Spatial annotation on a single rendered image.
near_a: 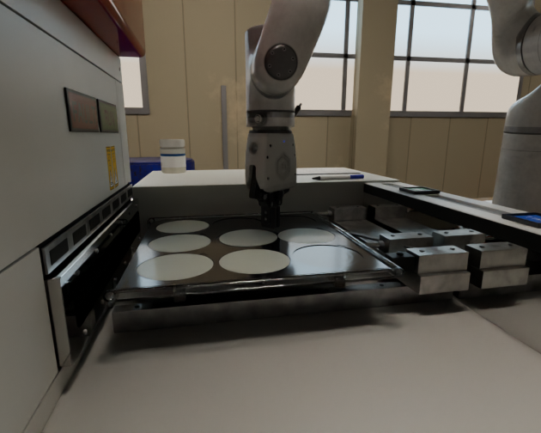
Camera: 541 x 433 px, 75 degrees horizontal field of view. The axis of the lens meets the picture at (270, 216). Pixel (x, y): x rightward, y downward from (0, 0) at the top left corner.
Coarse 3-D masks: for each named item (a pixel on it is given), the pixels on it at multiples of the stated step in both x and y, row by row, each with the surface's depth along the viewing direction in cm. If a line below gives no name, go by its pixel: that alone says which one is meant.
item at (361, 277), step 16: (336, 272) 44; (352, 272) 45; (368, 272) 45; (384, 272) 45; (400, 272) 46; (128, 288) 40; (144, 288) 40; (160, 288) 40; (176, 288) 40; (192, 288) 41; (208, 288) 41; (224, 288) 41; (240, 288) 42; (256, 288) 42; (272, 288) 43
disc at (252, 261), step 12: (240, 252) 53; (252, 252) 53; (264, 252) 53; (276, 252) 53; (228, 264) 48; (240, 264) 48; (252, 264) 48; (264, 264) 48; (276, 264) 48; (288, 264) 48
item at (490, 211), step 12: (408, 192) 70; (444, 192) 70; (444, 204) 58; (456, 204) 58; (468, 204) 60; (480, 204) 58; (492, 204) 58; (480, 216) 50; (492, 216) 49; (528, 228) 44
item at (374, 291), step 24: (336, 288) 52; (360, 288) 52; (384, 288) 52; (408, 288) 53; (120, 312) 45; (144, 312) 46; (168, 312) 47; (192, 312) 47; (216, 312) 48; (240, 312) 49; (264, 312) 49; (288, 312) 50; (312, 312) 51
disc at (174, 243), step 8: (160, 240) 59; (168, 240) 59; (176, 240) 59; (184, 240) 59; (192, 240) 59; (200, 240) 59; (208, 240) 59; (152, 248) 55; (160, 248) 55; (168, 248) 55; (176, 248) 55; (184, 248) 55; (192, 248) 55
